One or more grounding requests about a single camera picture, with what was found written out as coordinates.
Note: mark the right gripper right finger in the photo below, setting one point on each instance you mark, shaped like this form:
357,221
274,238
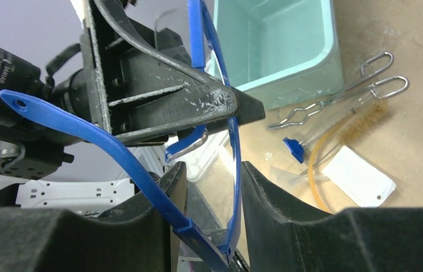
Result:
285,233

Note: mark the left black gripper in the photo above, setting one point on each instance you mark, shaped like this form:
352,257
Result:
138,94

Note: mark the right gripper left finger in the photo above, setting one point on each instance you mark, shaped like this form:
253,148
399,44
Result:
131,236

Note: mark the bristle test tube brush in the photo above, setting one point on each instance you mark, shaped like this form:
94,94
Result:
349,128

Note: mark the metal crucible tongs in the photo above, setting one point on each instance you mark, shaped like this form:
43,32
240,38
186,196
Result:
348,91

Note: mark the clear plastic funnel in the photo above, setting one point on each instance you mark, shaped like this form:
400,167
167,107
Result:
282,177

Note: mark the white zip pouch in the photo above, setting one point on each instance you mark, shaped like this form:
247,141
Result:
364,184

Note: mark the teal plastic bin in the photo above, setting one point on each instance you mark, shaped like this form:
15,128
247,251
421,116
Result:
280,52

